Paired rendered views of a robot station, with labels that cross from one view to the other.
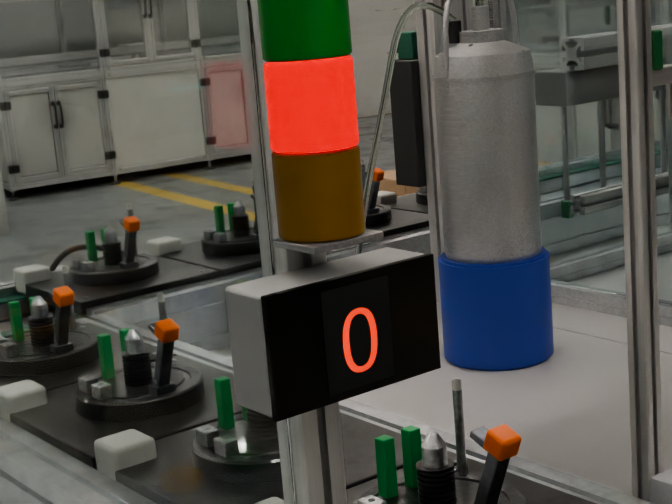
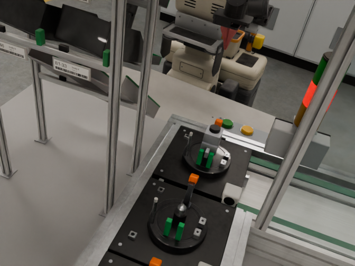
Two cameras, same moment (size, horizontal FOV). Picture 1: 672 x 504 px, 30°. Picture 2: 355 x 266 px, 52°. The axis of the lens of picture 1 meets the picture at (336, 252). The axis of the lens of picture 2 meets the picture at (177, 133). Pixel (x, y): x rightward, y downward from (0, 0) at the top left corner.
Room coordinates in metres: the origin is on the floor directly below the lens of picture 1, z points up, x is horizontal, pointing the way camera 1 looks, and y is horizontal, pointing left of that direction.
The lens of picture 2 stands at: (1.31, 0.31, 1.68)
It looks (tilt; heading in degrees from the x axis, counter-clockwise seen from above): 39 degrees down; 229
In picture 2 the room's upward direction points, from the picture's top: 11 degrees clockwise
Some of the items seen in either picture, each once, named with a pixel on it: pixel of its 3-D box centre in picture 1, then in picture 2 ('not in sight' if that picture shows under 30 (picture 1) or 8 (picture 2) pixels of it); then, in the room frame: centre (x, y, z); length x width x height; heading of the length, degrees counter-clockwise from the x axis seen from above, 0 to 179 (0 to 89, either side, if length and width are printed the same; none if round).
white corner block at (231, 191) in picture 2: not in sight; (231, 195); (0.74, -0.08, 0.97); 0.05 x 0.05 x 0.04; 37
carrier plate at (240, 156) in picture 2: not in sight; (205, 162); (0.72, -0.22, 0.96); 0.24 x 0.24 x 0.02; 37
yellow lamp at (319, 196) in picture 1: (318, 191); (309, 115); (0.70, 0.01, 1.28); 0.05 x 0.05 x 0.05
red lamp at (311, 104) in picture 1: (311, 103); (319, 94); (0.70, 0.01, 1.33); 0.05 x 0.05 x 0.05
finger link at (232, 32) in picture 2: not in sight; (225, 32); (0.60, -0.38, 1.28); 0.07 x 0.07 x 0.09; 36
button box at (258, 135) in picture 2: not in sight; (244, 138); (0.50, -0.28, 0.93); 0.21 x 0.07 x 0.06; 127
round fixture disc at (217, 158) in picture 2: not in sight; (206, 158); (0.72, -0.22, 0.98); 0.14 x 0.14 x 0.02
